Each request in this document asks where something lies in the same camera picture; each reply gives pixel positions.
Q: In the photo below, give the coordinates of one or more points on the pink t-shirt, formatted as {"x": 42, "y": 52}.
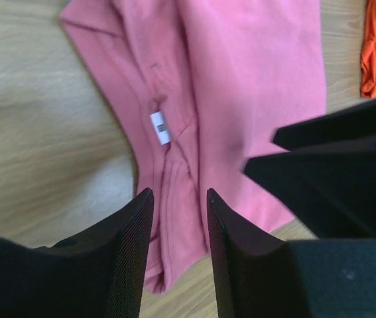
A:
{"x": 199, "y": 87}

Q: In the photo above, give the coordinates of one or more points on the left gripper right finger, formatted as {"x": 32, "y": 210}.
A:
{"x": 259, "y": 275}

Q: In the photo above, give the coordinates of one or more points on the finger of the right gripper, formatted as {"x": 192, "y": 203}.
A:
{"x": 350, "y": 123}
{"x": 331, "y": 188}

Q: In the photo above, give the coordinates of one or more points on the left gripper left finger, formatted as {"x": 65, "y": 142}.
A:
{"x": 98, "y": 272}

